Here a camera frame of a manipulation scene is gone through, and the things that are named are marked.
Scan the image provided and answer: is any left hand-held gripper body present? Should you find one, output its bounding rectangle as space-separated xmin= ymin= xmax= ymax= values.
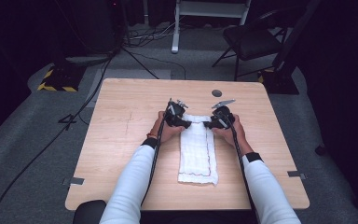
xmin=163 ymin=98 xmax=190 ymax=128

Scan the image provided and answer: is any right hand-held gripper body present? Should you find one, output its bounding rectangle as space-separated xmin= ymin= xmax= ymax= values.
xmin=210 ymin=98 xmax=237 ymax=130

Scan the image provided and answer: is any white towel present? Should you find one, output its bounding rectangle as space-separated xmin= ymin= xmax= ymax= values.
xmin=177 ymin=113 xmax=219 ymax=187

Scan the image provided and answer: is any person's left hand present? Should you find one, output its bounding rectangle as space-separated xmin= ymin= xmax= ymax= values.
xmin=148 ymin=110 xmax=186 ymax=145

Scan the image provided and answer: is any person's right hand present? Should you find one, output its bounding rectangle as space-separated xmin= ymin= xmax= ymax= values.
xmin=212 ymin=113 xmax=250 ymax=155

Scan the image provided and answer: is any black base with yellow stripes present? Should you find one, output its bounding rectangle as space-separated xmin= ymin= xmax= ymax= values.
xmin=36 ymin=62 xmax=88 ymax=93
xmin=256 ymin=66 xmax=301 ymax=96

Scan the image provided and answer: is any black folding chair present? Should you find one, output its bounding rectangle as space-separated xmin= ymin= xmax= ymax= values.
xmin=212 ymin=8 xmax=292 ymax=82

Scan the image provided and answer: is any grey tape strip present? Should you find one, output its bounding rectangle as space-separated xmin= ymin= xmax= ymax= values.
xmin=286 ymin=170 xmax=308 ymax=181
xmin=62 ymin=175 xmax=86 ymax=187

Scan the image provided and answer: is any black slanted stand pole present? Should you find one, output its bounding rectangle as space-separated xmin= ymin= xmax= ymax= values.
xmin=273 ymin=0 xmax=322 ymax=73

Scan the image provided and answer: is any black seat back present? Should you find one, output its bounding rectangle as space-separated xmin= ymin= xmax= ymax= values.
xmin=72 ymin=199 xmax=107 ymax=224

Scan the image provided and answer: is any right hand-held gripper black cable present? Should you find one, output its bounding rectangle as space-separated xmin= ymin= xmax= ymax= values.
xmin=217 ymin=112 xmax=257 ymax=216

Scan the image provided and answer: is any hand-held gripper black cable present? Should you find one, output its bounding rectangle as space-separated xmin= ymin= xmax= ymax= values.
xmin=217 ymin=112 xmax=257 ymax=216
xmin=140 ymin=102 xmax=172 ymax=207

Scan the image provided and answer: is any left hand-held gripper black cable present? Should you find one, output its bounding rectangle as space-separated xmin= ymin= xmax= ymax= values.
xmin=140 ymin=102 xmax=172 ymax=207

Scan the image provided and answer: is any thin black floor cable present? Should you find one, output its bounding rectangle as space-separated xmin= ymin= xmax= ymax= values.
xmin=130 ymin=49 xmax=187 ymax=81

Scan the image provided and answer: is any bundle of floor cables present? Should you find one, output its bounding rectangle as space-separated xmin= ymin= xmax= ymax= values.
xmin=125 ymin=21 xmax=183 ymax=49

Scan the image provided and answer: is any white metal stand frame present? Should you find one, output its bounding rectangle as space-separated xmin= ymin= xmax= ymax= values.
xmin=171 ymin=0 xmax=254 ymax=54

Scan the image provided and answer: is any long black floor cable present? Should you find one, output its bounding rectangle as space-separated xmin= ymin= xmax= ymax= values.
xmin=0 ymin=57 xmax=115 ymax=224

